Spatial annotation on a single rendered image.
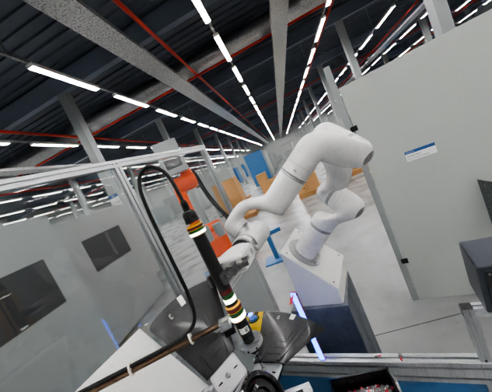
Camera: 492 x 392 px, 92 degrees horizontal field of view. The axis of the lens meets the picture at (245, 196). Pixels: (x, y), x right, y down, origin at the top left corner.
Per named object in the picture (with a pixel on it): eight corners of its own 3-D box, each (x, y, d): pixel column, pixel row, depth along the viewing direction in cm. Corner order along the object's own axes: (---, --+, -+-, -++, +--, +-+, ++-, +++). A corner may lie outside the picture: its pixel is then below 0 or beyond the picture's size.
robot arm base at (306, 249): (291, 236, 141) (305, 211, 133) (320, 250, 139) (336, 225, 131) (286, 254, 125) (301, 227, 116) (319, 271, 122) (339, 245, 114)
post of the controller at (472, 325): (480, 362, 76) (462, 309, 74) (476, 354, 79) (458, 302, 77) (493, 362, 75) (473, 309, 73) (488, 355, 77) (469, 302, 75)
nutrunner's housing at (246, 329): (249, 359, 64) (174, 204, 59) (247, 349, 68) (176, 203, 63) (263, 352, 64) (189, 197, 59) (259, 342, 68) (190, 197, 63)
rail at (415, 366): (259, 374, 118) (252, 360, 117) (261, 366, 121) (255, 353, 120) (504, 385, 75) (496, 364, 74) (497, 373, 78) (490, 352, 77)
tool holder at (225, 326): (234, 362, 62) (218, 330, 61) (232, 344, 69) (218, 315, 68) (265, 345, 63) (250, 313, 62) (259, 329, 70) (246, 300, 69)
